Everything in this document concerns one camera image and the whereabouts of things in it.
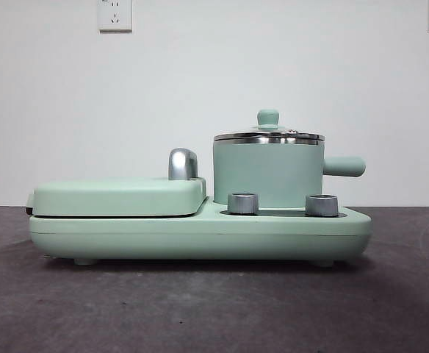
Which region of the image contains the white wall socket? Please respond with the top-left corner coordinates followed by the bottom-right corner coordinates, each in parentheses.
top-left (98, 0), bottom-right (133, 32)

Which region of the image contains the glass pot lid green knob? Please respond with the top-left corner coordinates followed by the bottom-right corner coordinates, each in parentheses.
top-left (213, 108), bottom-right (325, 142)

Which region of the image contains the mint green breakfast machine base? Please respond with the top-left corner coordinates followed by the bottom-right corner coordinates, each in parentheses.
top-left (28, 196), bottom-right (373, 266)

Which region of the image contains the silver control knob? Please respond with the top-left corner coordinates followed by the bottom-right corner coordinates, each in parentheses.
top-left (227, 192), bottom-right (260, 215)
top-left (305, 193), bottom-right (339, 217)

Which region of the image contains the mint green griddle cover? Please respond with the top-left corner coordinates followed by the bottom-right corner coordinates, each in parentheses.
top-left (26, 176), bottom-right (208, 218)

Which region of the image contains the mint green pot with handle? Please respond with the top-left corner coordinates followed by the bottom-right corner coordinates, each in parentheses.
top-left (212, 135), bottom-right (366, 207)

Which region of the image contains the chrome griddle handle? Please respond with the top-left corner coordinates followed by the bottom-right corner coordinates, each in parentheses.
top-left (168, 147), bottom-right (200, 181)

